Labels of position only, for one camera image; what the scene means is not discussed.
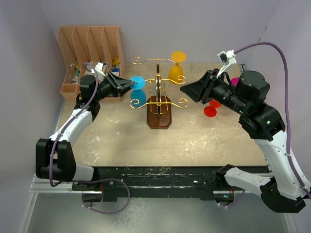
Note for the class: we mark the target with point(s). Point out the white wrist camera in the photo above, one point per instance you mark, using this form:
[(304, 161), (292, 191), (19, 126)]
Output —
[(99, 70), (227, 59)]

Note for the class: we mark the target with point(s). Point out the red wine glass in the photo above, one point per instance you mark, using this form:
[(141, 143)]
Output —
[(211, 110)]

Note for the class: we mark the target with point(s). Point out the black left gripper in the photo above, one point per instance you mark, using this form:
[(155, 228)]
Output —
[(118, 85)]

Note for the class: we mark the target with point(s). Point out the blue wine glass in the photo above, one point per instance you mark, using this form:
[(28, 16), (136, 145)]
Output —
[(138, 96)]

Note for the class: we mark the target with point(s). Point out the pink wine glass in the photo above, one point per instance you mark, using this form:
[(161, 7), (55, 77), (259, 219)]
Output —
[(235, 81)]

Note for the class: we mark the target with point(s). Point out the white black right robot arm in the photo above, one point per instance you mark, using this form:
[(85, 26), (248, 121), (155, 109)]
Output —
[(287, 189)]

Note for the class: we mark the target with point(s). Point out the yellow small object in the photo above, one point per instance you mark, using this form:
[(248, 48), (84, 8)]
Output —
[(116, 62)]

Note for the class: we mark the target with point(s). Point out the white blue box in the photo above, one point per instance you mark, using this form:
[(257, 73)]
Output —
[(116, 71)]

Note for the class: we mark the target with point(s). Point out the aluminium table frame rail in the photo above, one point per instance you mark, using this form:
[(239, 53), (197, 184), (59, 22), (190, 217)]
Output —
[(108, 183)]

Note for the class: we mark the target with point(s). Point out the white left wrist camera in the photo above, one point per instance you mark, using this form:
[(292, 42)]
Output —
[(99, 70)]

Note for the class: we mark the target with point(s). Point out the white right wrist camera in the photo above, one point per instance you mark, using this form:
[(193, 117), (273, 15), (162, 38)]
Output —
[(227, 59)]

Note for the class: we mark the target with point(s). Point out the gold black wine glass rack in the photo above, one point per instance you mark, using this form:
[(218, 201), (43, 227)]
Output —
[(159, 105)]

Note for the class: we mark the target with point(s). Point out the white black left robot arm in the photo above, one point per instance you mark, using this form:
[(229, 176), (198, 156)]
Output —
[(54, 158)]

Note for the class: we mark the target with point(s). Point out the peach plastic file organizer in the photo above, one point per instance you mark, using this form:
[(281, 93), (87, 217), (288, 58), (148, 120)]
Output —
[(93, 44)]

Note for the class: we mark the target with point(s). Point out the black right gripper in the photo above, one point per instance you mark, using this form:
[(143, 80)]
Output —
[(201, 90)]

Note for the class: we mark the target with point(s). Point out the yellow wine glass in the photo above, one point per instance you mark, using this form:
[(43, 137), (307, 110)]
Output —
[(176, 73)]

